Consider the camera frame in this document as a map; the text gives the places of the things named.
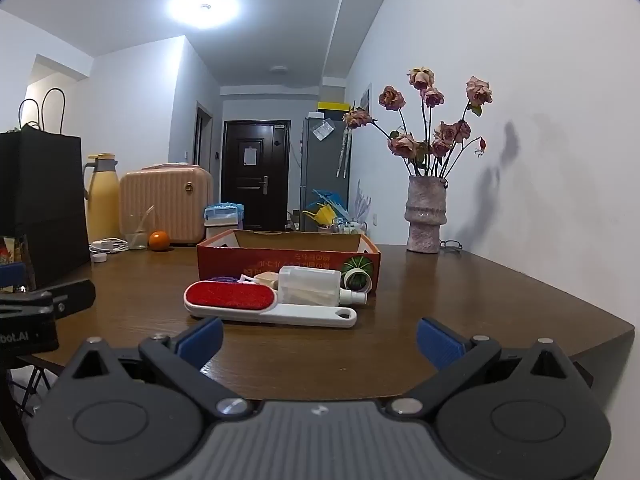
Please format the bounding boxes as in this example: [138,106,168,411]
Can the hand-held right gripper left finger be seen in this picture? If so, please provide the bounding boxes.
[70,316,254,419]

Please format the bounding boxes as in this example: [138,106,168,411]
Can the textured pink ceramic vase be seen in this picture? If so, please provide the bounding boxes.
[405,175,449,254]

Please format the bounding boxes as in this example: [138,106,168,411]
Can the clear glass cup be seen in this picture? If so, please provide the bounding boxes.
[122,205,156,251]

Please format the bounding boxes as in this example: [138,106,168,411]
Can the red printed cardboard box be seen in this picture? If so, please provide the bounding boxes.
[196,229,382,296]

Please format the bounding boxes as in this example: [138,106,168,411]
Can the white tape roll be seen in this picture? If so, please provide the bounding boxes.
[341,269,374,294]

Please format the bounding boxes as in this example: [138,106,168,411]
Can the pink ribbed suitcase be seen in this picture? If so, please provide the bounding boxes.
[119,163,215,247]

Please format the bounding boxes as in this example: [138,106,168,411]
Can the yellow watering can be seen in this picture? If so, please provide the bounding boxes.
[301,205,335,227]

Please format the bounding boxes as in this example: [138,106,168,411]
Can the colourful snack bag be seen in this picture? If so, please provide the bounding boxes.
[0,235,27,267]

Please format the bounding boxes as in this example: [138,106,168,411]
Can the white charger with cable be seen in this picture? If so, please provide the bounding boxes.
[90,238,129,254]

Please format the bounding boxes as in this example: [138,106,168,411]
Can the folded umbrella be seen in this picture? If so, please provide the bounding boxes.
[337,127,351,179]

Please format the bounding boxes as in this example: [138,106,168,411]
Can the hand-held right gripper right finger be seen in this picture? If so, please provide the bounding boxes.
[386,316,573,418]

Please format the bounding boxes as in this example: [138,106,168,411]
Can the grey refrigerator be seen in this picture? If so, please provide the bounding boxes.
[300,115,352,221]

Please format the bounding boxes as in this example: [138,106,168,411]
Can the dark entrance door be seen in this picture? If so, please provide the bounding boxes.
[222,120,291,231]

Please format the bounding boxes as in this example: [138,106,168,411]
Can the dried pink roses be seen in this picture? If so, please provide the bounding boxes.
[342,66,494,179]

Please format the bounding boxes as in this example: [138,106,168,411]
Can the red and white lint brush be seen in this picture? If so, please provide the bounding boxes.
[183,281,358,328]

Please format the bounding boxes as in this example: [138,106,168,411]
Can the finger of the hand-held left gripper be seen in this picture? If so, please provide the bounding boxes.
[0,263,26,292]
[0,280,97,320]

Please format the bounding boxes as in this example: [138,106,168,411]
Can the blue tissue pack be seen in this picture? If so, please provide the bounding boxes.
[204,202,246,241]

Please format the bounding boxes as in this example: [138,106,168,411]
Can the round ceiling light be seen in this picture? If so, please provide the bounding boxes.
[167,0,241,29]

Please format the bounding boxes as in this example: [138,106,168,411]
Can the white plastic bottle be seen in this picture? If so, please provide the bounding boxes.
[277,266,342,307]

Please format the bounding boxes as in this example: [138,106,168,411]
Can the yellow thermos jug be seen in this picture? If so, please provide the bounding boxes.
[82,154,121,246]

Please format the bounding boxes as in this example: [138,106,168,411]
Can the black paper bag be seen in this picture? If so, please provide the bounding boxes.
[0,87,92,287]

